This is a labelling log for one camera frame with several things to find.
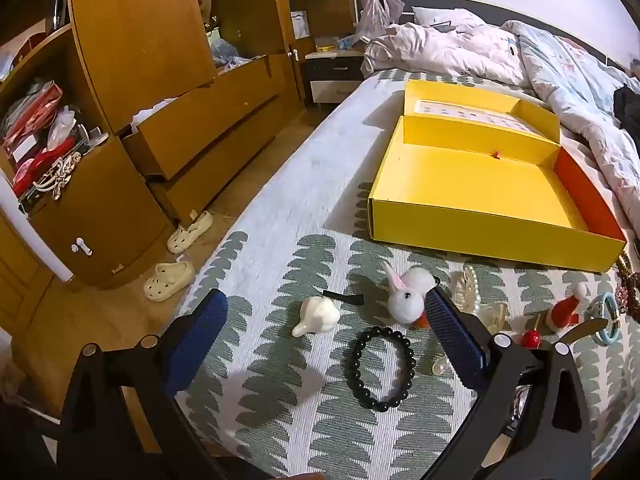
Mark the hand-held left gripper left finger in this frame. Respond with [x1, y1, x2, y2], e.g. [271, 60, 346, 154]
[55, 287, 231, 480]

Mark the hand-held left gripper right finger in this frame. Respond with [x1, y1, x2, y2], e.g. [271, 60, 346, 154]
[422, 285, 593, 480]

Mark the pearl hair claw clip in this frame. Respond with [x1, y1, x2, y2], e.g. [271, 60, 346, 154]
[448, 265, 510, 332]

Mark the white rabbit plush hair clip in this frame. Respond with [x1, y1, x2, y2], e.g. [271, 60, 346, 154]
[378, 260, 443, 331]

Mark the red candied haw hair clip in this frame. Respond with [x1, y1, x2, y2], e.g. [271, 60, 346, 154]
[520, 312, 548, 350]

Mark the black bead bracelet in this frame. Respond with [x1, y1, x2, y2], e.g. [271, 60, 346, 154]
[352, 326, 417, 413]

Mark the red santa hat hair clip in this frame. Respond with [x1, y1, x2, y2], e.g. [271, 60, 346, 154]
[545, 281, 588, 332]

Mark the black hair pin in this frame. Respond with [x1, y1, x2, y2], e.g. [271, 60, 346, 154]
[322, 290, 365, 307]

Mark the white goose hair clip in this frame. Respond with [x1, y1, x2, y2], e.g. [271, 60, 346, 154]
[291, 296, 342, 338]

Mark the silver wrist watch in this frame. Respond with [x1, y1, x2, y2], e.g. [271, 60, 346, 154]
[510, 317, 608, 428]

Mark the yellow cardboard box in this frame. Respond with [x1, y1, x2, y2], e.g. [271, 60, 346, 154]
[367, 79, 628, 274]

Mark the light blue bracelet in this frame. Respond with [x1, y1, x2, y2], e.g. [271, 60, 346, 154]
[585, 290, 623, 346]

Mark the rough dark brown bead bracelet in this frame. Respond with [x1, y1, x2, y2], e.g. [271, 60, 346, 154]
[617, 272, 640, 318]

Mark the green patterned bed sheet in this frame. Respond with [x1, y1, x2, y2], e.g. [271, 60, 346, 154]
[172, 67, 640, 480]

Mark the wooden wardrobe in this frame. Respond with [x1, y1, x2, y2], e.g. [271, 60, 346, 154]
[0, 0, 361, 291]

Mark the wooden drawer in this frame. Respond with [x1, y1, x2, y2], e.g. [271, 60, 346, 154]
[147, 95, 306, 228]
[120, 55, 281, 181]

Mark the white tube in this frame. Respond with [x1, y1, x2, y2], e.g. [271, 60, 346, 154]
[0, 170, 73, 283]

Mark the white cloth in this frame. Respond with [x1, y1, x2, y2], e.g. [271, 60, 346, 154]
[130, 97, 181, 128]

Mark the red pouch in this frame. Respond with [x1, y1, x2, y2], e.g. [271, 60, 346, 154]
[12, 137, 83, 196]

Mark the white plastic bag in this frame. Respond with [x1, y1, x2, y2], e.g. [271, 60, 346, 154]
[47, 105, 78, 153]

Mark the pale blue printed quilt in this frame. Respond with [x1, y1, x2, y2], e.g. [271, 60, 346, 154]
[502, 20, 640, 231]

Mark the white pink quilt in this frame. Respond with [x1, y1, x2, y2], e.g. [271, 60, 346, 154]
[362, 7, 538, 88]

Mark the red gift bag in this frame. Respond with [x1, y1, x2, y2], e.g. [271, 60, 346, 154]
[2, 82, 66, 148]

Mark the black cloth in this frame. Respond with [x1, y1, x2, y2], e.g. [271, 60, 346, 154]
[612, 77, 640, 133]

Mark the blue plastic bag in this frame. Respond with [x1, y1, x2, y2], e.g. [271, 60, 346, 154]
[209, 35, 253, 68]

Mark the dark nightstand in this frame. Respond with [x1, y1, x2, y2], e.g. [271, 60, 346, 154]
[304, 50, 368, 106]

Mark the curved wooden wardrobe door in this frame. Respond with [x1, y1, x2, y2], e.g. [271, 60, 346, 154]
[67, 0, 218, 136]

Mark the white pillow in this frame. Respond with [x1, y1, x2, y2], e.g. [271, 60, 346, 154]
[411, 6, 488, 28]

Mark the clear plastic bag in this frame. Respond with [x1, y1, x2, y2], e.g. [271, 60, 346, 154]
[354, 0, 393, 41]

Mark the white storage box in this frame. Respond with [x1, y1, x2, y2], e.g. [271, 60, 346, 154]
[290, 10, 311, 41]

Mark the dark bed headboard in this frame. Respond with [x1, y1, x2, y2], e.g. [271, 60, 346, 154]
[385, 0, 626, 68]

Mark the narrow wooden wardrobe door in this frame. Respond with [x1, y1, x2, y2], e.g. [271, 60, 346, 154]
[215, 0, 301, 58]

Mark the white patterned strap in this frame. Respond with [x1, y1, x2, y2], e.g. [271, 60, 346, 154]
[32, 152, 83, 201]

